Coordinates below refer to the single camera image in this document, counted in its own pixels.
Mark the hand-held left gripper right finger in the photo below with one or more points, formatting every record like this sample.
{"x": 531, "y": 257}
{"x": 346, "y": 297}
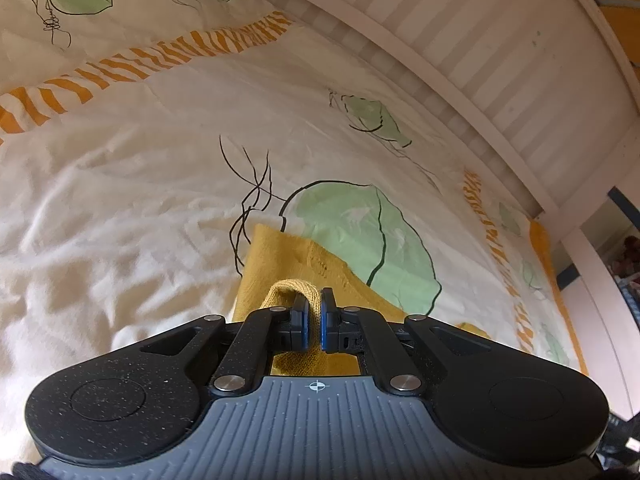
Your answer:
{"x": 327, "y": 325}

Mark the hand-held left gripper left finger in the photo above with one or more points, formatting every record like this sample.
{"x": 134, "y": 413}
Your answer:
{"x": 300, "y": 325}

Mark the yellow knit sweater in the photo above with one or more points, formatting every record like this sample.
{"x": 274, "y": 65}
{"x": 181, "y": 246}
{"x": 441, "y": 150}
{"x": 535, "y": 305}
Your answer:
{"x": 275, "y": 260}

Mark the leaf printed duvet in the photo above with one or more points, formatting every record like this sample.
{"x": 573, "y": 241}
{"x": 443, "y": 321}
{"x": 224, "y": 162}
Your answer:
{"x": 150, "y": 185}

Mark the dark shelf clutter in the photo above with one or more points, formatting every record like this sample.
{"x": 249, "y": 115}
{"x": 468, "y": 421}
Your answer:
{"x": 627, "y": 275}

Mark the white wooden bed frame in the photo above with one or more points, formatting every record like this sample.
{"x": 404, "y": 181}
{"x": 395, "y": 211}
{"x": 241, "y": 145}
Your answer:
{"x": 500, "y": 60}

